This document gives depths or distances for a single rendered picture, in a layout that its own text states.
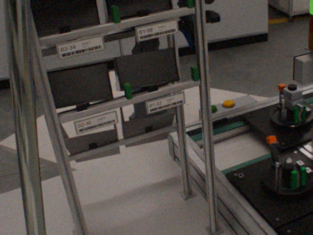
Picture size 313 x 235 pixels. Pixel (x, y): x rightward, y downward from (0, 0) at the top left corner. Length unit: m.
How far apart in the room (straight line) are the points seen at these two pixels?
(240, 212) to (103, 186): 0.49
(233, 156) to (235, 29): 3.35
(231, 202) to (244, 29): 3.65
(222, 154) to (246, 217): 0.34
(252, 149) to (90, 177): 0.53
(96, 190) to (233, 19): 3.42
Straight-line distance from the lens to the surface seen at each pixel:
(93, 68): 0.92
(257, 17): 4.69
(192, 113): 1.72
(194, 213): 1.26
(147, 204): 1.31
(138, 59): 0.94
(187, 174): 1.27
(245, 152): 1.38
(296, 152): 1.29
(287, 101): 1.39
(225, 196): 1.15
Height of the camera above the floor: 1.71
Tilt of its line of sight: 28 degrees down
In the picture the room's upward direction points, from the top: 4 degrees counter-clockwise
